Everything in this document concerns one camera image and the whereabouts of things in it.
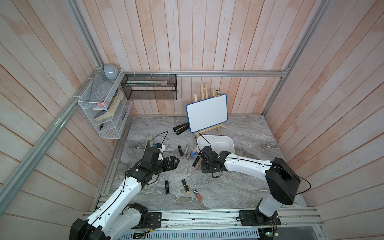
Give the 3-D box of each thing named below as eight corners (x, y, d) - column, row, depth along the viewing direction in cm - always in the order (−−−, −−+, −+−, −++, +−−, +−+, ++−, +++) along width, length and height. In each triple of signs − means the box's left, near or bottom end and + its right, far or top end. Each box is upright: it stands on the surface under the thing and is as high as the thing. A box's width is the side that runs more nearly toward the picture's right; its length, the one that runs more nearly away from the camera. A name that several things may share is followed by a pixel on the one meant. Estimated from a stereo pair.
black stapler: (177, 135, 111) (177, 133, 109) (173, 130, 114) (172, 127, 112) (190, 127, 115) (190, 125, 113) (186, 123, 119) (186, 120, 116)
